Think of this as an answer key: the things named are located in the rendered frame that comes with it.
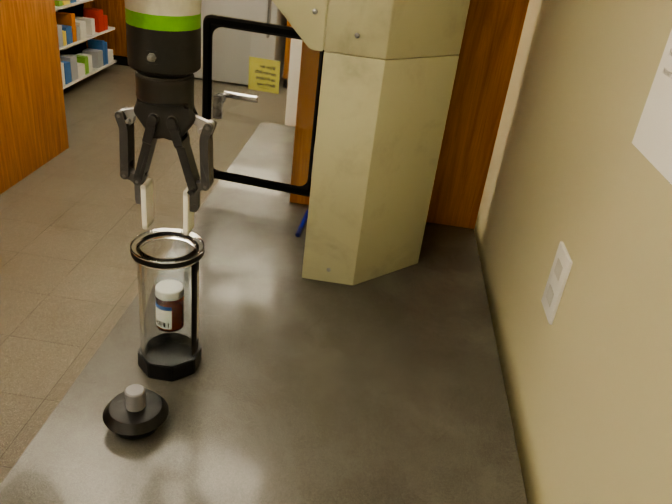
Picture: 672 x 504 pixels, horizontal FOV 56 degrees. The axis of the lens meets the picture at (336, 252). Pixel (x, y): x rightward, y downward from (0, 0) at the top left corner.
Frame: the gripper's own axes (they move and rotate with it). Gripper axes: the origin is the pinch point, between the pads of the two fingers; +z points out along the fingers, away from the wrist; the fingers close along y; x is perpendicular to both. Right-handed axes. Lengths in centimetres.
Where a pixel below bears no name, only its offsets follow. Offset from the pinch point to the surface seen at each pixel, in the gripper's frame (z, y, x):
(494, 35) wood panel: -19, -52, -70
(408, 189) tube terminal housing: 9, -37, -41
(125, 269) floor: 124, 81, -170
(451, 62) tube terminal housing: -17, -41, -45
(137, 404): 23.2, -0.5, 16.1
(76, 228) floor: 124, 120, -202
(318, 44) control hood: -19.5, -16.3, -32.9
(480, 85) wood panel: -8, -51, -70
